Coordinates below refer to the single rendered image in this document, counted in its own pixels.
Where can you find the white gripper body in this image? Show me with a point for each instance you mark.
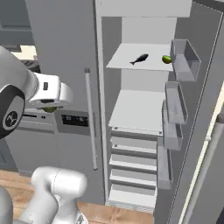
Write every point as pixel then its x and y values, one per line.
pixel 66 94

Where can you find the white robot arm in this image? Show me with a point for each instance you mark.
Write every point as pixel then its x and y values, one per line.
pixel 17 87

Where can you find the grey closed fridge door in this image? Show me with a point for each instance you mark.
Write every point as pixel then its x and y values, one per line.
pixel 67 43

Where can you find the white fridge shelf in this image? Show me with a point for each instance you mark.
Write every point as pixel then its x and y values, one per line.
pixel 131 52
pixel 137 110

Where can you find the black fish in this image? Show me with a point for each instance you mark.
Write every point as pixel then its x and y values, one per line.
pixel 140 59

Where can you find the white fridge drawer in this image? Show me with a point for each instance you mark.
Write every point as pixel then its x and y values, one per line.
pixel 134 145
pixel 131 197
pixel 132 164
pixel 132 179

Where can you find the green kiwi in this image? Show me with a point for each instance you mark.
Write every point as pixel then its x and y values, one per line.
pixel 166 59

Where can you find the clear fridge door bin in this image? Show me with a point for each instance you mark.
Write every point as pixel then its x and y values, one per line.
pixel 186 58
pixel 172 137
pixel 164 169
pixel 175 102

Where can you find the grey fridge body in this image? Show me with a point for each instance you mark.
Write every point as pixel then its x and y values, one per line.
pixel 145 8

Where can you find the grey open fridge door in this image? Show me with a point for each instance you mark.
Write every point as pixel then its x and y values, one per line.
pixel 204 87

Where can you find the grey stove with oven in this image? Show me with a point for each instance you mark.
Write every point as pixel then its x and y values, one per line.
pixel 32 145

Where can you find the grey base cupboard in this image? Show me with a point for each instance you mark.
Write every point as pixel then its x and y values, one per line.
pixel 5 157

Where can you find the grey wall cupboards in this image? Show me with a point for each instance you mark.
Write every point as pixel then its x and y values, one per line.
pixel 14 17

